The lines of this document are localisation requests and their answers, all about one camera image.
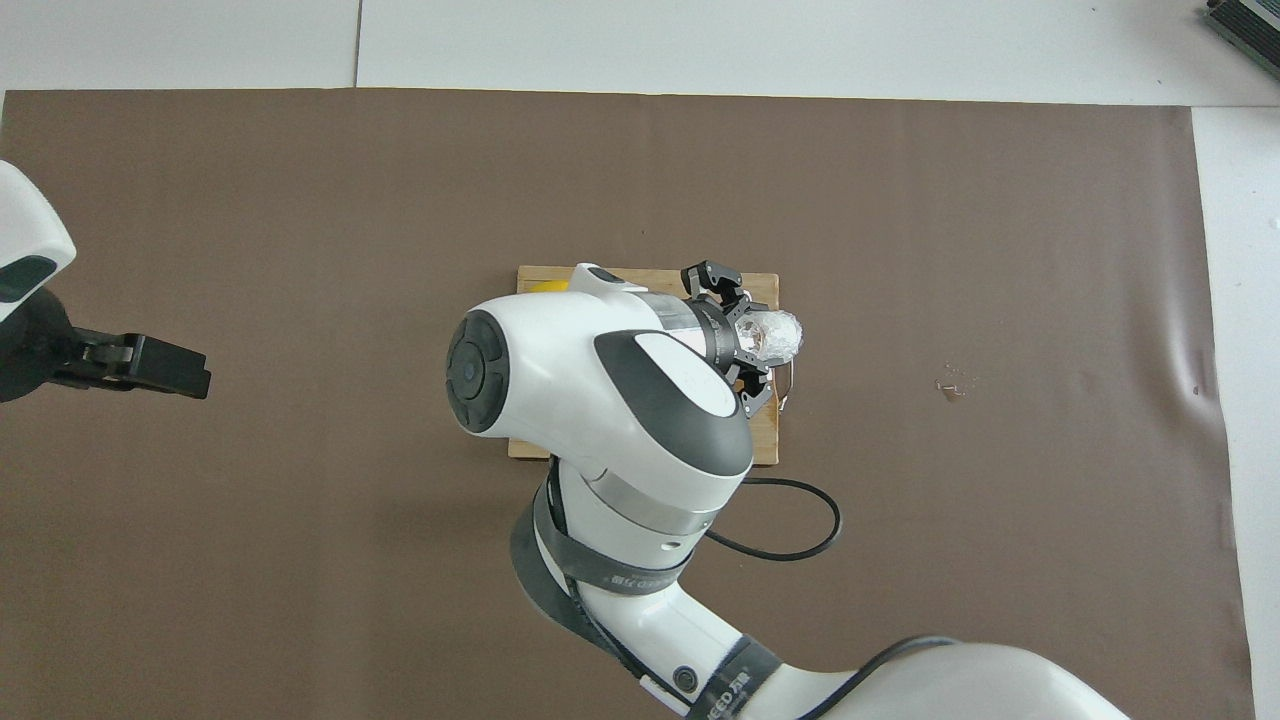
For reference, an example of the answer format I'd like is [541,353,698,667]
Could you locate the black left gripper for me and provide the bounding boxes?
[0,288,213,403]

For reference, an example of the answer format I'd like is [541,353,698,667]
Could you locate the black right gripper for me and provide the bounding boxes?
[681,260,778,419]

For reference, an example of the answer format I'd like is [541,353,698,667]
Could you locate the wooden cutting board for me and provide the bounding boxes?
[508,265,796,467]

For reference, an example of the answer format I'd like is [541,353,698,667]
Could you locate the brown paper table mat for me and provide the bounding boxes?
[0,88,1256,720]

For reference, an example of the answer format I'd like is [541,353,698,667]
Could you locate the black ribbed device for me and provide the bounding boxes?
[1200,0,1280,76]

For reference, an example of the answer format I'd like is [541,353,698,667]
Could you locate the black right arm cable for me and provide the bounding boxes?
[545,455,943,720]

